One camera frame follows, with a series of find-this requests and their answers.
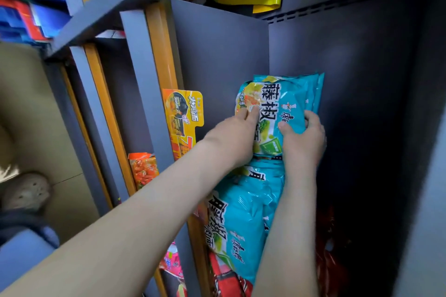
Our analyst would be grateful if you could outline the person's left hand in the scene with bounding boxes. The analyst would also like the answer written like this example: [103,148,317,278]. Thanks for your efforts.
[202,107,260,168]

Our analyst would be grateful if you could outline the teal instant noodle packet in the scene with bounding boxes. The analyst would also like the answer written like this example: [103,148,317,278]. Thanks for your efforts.
[235,74,320,158]

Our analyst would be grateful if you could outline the stack of red packets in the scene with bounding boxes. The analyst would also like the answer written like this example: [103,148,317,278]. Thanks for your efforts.
[209,206,349,297]

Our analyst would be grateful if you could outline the person's right forearm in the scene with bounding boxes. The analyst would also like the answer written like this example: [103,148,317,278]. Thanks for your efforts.
[252,168,320,297]

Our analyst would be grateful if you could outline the orange snack packets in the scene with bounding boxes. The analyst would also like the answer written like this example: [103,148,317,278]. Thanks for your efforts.
[128,152,160,190]

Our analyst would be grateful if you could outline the person's left shoe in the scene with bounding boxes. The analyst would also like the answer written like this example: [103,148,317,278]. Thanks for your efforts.
[1,172,53,212]

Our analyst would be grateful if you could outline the orange cartoon shelf tag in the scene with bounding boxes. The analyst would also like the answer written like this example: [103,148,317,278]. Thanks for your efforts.
[162,88,204,161]

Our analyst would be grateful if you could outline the pink snack packet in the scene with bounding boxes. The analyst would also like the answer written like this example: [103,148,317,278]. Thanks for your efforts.
[159,243,184,280]

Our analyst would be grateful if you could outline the grey metal shelf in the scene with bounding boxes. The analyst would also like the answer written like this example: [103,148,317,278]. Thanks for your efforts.
[41,0,446,297]

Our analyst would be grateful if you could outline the person's left forearm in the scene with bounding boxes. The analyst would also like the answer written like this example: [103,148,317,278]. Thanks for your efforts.
[0,140,244,297]

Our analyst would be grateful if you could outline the teal noodle packets row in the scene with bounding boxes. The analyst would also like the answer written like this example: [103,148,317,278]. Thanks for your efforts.
[205,72,325,285]

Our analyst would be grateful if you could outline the bunch of small gift bags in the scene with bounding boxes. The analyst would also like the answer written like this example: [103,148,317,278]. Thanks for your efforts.
[0,0,49,44]

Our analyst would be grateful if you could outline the person's right hand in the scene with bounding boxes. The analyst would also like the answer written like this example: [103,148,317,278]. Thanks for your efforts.
[277,110,327,172]

